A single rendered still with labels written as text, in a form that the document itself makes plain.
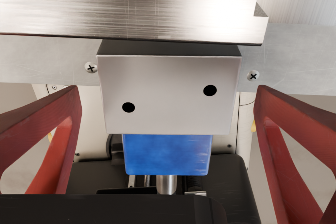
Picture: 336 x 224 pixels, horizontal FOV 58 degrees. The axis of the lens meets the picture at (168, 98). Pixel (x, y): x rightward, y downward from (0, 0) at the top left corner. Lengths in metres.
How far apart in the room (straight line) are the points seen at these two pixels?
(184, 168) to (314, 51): 0.09
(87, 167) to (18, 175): 0.71
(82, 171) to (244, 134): 0.48
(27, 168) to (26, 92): 0.43
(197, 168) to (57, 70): 0.09
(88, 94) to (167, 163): 0.69
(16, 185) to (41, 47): 1.50
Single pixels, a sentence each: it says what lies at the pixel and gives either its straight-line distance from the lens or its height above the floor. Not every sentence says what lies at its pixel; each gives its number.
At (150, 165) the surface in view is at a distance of 0.15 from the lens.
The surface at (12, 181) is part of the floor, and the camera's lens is 1.65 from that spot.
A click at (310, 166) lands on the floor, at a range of 1.54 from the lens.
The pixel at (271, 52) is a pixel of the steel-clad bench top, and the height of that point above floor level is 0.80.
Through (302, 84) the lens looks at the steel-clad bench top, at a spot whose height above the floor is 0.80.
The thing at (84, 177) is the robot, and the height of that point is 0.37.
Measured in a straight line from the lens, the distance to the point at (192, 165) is 0.15.
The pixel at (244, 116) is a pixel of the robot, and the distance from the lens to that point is 0.87.
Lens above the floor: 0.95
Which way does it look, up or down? 55 degrees down
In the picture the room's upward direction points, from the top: 180 degrees clockwise
